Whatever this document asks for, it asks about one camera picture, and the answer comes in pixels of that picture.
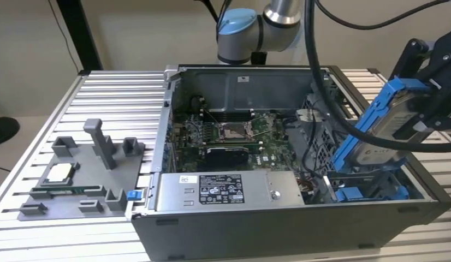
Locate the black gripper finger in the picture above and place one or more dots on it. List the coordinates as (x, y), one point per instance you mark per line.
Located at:
(410, 52)
(439, 114)

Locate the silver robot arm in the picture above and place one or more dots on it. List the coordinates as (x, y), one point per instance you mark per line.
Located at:
(238, 41)

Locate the grey metal disk bay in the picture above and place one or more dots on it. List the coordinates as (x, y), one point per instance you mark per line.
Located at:
(296, 147)

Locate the black RAM slot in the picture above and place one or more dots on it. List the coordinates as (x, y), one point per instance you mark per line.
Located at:
(229, 144)
(228, 141)

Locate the green motherboard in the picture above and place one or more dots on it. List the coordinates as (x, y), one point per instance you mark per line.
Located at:
(272, 144)

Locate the CPU socket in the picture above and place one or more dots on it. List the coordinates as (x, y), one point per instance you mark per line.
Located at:
(232, 132)

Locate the black graphics card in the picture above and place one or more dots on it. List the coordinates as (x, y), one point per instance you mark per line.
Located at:
(226, 157)

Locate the dark grey PC case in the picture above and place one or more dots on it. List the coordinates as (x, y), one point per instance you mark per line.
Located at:
(246, 237)

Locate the silver power supply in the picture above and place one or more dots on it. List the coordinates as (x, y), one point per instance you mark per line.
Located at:
(173, 196)

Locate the blue case latch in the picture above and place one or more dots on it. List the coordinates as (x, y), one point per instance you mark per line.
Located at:
(133, 195)

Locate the grey parts rack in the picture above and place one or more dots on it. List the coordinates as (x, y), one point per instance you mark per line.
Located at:
(112, 177)

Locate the green RAM stick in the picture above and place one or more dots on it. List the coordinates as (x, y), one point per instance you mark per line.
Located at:
(74, 190)

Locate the silver CPU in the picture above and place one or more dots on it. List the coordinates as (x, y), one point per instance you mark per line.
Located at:
(61, 174)

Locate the black round base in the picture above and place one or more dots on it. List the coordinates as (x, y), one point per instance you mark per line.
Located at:
(4, 131)

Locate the black frame post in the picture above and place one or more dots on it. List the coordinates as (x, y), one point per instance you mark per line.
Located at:
(80, 35)

